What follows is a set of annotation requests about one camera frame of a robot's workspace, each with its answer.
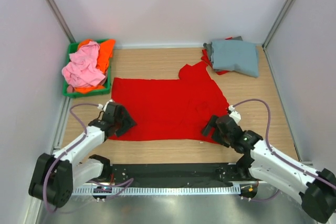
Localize red t-shirt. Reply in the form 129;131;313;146
111;61;229;143
201;36;233;76

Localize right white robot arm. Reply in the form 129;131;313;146
202;115;335;223

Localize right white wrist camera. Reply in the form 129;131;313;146
227;105;242;124

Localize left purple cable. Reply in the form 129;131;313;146
43;102;134;214

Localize pink t-shirt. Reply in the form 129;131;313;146
61;41;105;88

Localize folded red t-shirt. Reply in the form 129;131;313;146
201;36;233;76

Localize orange t-shirt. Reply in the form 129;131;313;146
74;39;116;94

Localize folded grey-blue t-shirt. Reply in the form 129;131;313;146
211;39;259;78

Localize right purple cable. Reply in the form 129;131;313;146
228;99;336;203

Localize folded dark grey t-shirt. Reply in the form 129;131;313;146
203;36;244;71

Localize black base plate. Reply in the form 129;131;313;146
111;163;255;188

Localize slotted cable duct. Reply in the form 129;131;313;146
72;184;240;197

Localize purple cable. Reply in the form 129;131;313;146
228;99;336;203
43;102;134;214

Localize right aluminium rail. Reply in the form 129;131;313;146
300;161;313;167

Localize aluminium corner post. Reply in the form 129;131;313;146
46;0;76;43
262;0;296;51

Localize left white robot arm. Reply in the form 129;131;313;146
28;100;136;208

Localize left aluminium corner post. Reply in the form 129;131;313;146
46;0;76;43

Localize right aluminium corner post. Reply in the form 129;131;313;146
262;0;296;51

